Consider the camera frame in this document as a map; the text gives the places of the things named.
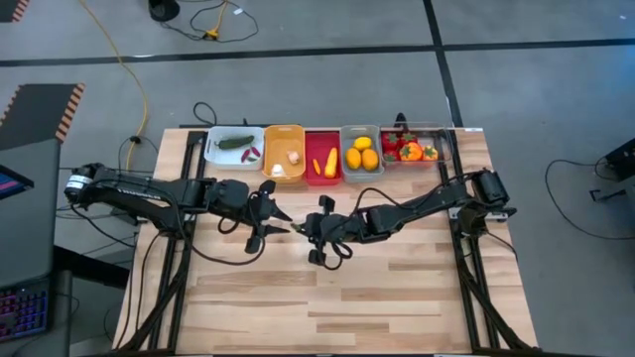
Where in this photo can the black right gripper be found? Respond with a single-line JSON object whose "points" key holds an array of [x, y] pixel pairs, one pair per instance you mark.
{"points": [[342, 228]]}

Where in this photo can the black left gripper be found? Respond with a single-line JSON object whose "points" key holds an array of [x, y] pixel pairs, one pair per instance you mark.
{"points": [[230, 197]]}

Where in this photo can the white garlic bulb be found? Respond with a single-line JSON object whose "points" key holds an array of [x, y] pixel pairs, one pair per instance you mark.
{"points": [[278, 170]]}

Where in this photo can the small orange pepper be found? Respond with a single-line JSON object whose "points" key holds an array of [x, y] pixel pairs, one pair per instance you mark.
{"points": [[316, 166]]}

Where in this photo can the beige garlic bulb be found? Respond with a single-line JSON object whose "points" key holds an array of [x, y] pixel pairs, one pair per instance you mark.
{"points": [[293, 157]]}

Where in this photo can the orange lemon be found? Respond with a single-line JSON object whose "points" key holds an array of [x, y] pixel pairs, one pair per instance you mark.
{"points": [[370, 159], [353, 158]]}

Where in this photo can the green cucumber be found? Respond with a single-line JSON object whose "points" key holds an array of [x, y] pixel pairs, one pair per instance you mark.
{"points": [[237, 143]]}

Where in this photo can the yellow lemon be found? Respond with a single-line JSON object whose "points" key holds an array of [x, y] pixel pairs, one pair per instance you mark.
{"points": [[362, 143]]}

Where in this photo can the small red tomato green stem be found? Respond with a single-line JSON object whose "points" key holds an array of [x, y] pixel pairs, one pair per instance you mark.
{"points": [[391, 157]]}

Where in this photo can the small orange tomato green stem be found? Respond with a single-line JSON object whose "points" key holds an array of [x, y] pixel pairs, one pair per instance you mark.
{"points": [[429, 153]]}

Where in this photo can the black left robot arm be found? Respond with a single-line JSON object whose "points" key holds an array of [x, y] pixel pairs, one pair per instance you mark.
{"points": [[149, 193]]}

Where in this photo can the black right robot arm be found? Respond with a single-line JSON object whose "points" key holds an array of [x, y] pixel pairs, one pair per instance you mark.
{"points": [[421, 208]]}

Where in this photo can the yellow plastic basket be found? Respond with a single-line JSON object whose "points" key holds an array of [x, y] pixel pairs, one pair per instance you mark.
{"points": [[280, 144]]}

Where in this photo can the white plastic basket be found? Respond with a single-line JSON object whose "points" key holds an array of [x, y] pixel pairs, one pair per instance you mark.
{"points": [[223, 158]]}

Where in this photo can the red plastic basket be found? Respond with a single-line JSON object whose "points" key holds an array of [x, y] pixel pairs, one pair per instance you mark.
{"points": [[322, 141]]}

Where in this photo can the grey plastic basket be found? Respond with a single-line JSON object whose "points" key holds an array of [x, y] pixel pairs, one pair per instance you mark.
{"points": [[347, 133]]}

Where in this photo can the clear plastic basket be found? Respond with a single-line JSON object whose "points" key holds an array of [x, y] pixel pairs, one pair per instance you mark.
{"points": [[444, 141]]}

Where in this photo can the yellow power plug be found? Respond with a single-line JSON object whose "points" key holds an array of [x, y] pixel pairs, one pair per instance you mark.
{"points": [[212, 34]]}

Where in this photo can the black round stand base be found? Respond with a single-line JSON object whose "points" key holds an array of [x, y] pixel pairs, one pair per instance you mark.
{"points": [[164, 9]]}

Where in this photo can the grey desk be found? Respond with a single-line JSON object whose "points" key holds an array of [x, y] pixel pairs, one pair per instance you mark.
{"points": [[30, 223]]}

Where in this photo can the large black mat striped edge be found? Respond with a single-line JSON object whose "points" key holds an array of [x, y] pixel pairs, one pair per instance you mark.
{"points": [[35, 114]]}

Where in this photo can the computer screen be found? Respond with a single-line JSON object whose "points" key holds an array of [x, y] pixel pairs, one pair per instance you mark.
{"points": [[12, 183]]}

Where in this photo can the backlit keyboard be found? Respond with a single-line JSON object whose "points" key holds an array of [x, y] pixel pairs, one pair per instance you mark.
{"points": [[22, 312]]}

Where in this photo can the black equipment box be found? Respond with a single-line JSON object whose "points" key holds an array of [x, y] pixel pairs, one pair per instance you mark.
{"points": [[622, 158]]}

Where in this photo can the small black mat striped edge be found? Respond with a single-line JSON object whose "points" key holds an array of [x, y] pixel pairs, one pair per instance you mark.
{"points": [[7, 7]]}

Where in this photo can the black aluminium table frame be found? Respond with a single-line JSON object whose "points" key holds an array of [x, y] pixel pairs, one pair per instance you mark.
{"points": [[471, 307], [198, 163]]}

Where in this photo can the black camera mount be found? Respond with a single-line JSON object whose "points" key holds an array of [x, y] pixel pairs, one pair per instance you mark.
{"points": [[401, 120]]}

